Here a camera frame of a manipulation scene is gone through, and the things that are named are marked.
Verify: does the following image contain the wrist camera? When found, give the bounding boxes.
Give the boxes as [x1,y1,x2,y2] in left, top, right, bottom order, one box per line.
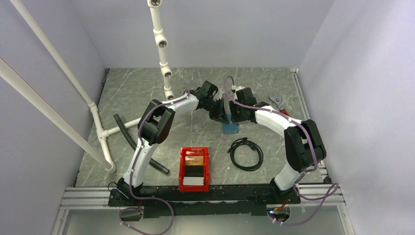
[231,85,245,93]
[214,88,225,100]

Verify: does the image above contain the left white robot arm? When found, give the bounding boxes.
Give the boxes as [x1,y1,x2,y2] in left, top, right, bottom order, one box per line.
[116,81,229,206]

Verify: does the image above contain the aluminium rail frame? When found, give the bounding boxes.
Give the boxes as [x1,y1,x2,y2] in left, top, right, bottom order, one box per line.
[51,68,354,235]

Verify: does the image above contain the black corrugated hose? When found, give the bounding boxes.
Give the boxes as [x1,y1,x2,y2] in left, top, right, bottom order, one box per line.
[113,113,170,176]

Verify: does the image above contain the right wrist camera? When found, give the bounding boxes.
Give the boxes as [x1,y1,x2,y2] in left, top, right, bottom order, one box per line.
[231,85,245,93]

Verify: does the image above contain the coiled black cable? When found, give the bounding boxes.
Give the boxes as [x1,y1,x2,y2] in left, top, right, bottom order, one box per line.
[228,137,264,171]

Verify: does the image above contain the gold card in bin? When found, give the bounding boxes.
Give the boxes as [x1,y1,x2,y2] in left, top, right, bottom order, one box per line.
[184,156,204,166]

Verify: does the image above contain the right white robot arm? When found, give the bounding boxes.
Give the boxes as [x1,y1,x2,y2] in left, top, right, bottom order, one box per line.
[229,86,326,203]

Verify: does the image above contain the white card stack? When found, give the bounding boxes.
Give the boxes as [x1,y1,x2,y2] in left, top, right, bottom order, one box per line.
[182,176,205,186]

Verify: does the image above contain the red handled adjustable wrench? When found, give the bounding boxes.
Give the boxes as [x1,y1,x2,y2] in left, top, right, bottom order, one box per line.
[269,94,290,116]

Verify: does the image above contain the white PVC pipe frame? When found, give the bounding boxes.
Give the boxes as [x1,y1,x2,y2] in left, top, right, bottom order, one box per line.
[0,0,176,173]

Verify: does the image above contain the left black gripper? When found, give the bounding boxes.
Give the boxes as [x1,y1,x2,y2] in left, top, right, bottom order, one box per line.
[205,98,229,125]

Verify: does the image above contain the purple cable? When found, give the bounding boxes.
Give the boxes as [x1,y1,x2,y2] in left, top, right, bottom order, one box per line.
[118,90,191,235]
[223,75,341,227]

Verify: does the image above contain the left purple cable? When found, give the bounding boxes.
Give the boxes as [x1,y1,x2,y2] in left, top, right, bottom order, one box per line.
[118,90,191,235]

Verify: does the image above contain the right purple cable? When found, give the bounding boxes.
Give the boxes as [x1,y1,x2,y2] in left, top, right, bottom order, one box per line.
[223,75,341,227]

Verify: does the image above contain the red plastic bin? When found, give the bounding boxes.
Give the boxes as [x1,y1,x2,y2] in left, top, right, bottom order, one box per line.
[179,147,209,193]

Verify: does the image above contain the blue card holder wallet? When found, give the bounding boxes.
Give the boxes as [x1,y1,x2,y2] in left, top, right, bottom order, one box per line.
[222,114,239,135]

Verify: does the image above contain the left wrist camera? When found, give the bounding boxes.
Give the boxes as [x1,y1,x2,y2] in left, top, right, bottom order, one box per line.
[214,88,225,100]

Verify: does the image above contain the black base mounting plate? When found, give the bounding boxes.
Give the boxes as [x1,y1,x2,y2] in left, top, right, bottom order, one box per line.
[108,184,301,218]

